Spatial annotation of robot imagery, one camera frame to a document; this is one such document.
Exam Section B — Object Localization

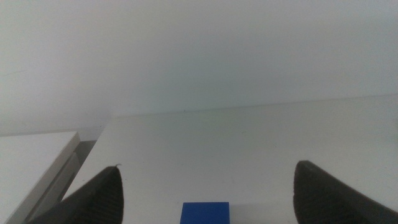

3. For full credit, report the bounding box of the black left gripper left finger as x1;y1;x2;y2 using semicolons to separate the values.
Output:
27;164;125;224

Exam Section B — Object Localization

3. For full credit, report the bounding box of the white side table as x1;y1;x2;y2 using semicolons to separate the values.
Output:
0;131;98;224

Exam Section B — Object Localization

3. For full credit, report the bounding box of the blue cube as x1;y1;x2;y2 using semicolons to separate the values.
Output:
179;202;231;224

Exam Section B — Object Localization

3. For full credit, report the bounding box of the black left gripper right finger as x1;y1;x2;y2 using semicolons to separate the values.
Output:
292;160;398;224

